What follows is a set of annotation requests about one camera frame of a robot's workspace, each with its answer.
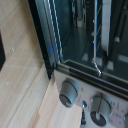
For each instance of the black toaster oven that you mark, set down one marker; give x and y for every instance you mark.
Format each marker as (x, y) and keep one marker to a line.
(83, 43)

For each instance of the grey oven knob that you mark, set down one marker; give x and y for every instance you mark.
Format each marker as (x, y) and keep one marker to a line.
(69, 93)
(100, 110)

